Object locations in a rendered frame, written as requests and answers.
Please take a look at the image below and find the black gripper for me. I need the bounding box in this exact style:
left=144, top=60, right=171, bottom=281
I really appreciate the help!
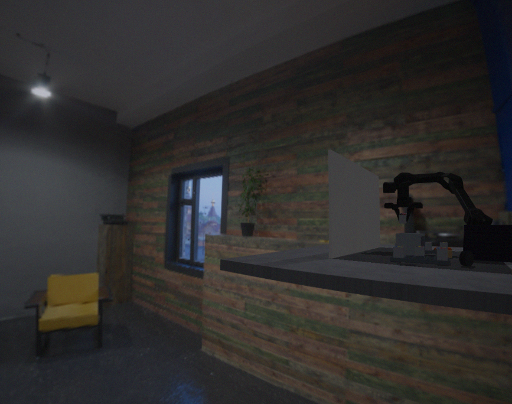
left=384, top=192, right=423, bottom=221

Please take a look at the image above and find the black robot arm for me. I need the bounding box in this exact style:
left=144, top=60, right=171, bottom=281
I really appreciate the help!
left=383, top=172, right=493, bottom=225

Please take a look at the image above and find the black cylinder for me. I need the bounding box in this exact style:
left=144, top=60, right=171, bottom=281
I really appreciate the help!
left=459, top=251, right=474, bottom=266

